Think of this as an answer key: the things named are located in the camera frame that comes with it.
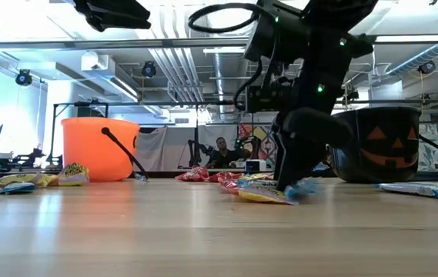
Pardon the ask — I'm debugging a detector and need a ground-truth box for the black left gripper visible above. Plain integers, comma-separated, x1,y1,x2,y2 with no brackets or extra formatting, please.
72,0,152,33

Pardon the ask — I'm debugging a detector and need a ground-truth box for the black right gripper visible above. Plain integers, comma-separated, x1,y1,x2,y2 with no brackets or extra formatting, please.
273,90,353,192

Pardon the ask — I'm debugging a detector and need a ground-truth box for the red Skittles candy pack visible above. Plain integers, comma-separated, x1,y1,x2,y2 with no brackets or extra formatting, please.
175,165,210,183
219,178,245,194
206,171,243,184

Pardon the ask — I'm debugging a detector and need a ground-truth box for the yellow candy pack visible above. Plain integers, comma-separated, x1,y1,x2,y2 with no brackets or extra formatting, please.
0,172,60,188

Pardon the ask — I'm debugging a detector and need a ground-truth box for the orange halloween bucket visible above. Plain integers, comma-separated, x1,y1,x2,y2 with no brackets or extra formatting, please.
60,117,150,182

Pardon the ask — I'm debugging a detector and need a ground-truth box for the long grey overhead beam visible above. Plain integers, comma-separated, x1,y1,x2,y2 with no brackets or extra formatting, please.
0,35,438,52

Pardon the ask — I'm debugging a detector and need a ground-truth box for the small white box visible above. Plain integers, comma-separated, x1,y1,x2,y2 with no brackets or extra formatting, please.
244,159,268,172

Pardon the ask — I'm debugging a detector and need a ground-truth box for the white ceiling unit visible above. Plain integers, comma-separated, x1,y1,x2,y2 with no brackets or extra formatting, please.
80,50,116,72

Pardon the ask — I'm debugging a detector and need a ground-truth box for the black ceiling spotlight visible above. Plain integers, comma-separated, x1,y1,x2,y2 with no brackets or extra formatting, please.
141,60,158,78
418,60,436,75
15,68,34,87

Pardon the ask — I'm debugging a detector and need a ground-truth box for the black jack-o-lantern bucket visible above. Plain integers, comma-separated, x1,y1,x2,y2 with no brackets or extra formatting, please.
328,106,438,184

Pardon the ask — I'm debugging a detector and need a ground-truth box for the white background curtain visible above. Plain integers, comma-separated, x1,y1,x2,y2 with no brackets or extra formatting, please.
133,125,239,171

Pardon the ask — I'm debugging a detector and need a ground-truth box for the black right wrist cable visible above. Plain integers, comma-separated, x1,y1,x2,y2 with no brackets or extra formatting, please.
186,2,264,112

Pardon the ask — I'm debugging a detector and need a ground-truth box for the black background frame rig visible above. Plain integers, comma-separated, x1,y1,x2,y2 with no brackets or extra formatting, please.
51,99,239,172

